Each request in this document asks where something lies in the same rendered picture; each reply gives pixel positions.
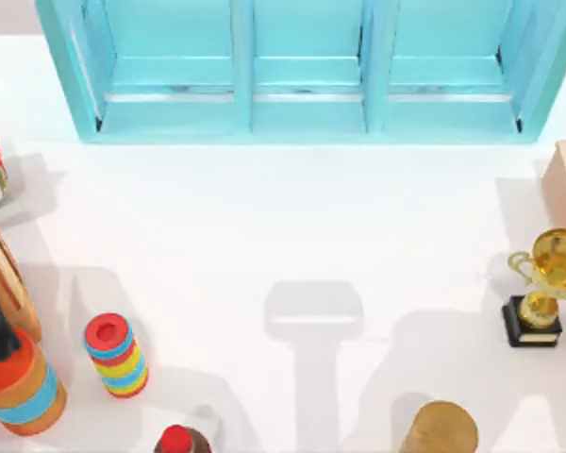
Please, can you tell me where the light blue rack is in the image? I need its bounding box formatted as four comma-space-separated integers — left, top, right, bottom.
34, 0, 566, 145

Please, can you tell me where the brown bottle with red cap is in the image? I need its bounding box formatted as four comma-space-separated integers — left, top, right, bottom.
152, 424, 213, 453

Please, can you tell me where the brown cylinder can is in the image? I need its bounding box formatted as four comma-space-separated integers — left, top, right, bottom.
395, 400, 480, 453

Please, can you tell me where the gold trophy on black base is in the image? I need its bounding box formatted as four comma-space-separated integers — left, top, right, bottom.
501, 227, 566, 350

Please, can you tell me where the wooden cutting board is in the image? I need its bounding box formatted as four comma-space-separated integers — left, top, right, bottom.
0, 203, 43, 344

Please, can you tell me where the small coloured ring stack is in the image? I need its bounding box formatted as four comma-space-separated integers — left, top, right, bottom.
82, 312, 150, 395

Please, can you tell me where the large orange ring stack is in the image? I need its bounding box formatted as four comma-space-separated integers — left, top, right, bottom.
0, 326, 69, 438

